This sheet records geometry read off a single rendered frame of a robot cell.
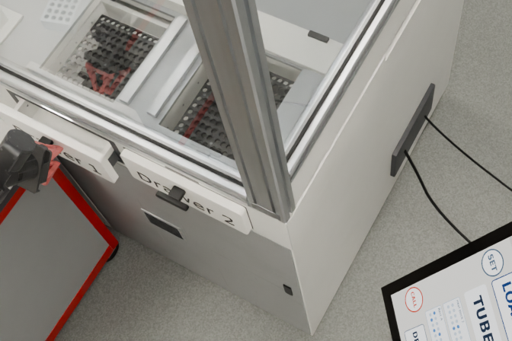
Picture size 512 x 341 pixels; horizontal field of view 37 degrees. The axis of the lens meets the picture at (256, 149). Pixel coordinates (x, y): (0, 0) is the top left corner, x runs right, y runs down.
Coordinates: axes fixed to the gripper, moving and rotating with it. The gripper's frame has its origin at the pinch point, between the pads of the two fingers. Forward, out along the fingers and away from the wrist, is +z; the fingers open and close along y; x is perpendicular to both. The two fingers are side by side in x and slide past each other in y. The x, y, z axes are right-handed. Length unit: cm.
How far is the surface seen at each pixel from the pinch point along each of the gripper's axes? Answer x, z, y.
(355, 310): -58, 79, -45
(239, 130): -48, -24, 30
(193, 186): -31.6, 0.9, 6.6
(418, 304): -80, -8, 10
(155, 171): -23.1, 0.6, 6.3
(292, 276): -50, 25, -15
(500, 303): -91, -16, 19
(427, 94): -53, 93, 20
